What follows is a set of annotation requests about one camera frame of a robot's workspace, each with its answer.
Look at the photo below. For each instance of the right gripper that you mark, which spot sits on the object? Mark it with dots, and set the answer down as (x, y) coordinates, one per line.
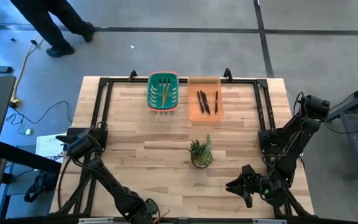
(258, 186)

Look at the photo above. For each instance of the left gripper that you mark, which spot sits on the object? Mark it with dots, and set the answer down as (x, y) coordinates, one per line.
(141, 214)

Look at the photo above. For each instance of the yellow pencil with red eraser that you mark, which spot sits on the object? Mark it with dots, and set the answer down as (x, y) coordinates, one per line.
(164, 93)
(167, 91)
(163, 215)

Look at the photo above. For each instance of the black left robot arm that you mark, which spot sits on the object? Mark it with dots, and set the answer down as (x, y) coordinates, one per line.
(110, 183)

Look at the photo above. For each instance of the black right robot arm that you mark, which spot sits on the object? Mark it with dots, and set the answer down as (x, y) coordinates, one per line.
(294, 137)

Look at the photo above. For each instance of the succulent plant in black pot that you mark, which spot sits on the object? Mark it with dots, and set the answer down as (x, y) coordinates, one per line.
(201, 155)

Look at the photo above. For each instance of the translucent orange plastic tray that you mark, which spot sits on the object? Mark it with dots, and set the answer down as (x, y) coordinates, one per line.
(193, 109)

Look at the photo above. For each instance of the black bag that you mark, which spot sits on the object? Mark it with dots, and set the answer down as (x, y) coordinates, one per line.
(40, 183)

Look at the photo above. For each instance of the black table clamp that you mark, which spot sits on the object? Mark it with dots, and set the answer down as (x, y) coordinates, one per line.
(227, 74)
(132, 75)

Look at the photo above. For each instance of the white paper sheet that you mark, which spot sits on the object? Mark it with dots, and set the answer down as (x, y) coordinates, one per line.
(47, 149)

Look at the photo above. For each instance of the teal basket with orange rim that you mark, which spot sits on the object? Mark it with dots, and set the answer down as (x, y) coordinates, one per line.
(154, 93)

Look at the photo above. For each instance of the black desk beam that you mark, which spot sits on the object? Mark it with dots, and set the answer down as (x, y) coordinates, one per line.
(26, 157)

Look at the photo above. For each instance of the small white power adapter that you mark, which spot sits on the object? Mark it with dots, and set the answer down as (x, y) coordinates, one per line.
(28, 132)

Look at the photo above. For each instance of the person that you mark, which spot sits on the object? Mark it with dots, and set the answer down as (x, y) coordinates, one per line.
(42, 21)

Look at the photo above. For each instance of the silver metal bracket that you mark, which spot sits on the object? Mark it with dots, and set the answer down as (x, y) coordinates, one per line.
(269, 221)
(95, 221)

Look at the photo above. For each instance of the grey metal table frame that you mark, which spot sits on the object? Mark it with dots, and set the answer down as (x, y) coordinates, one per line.
(350, 105)

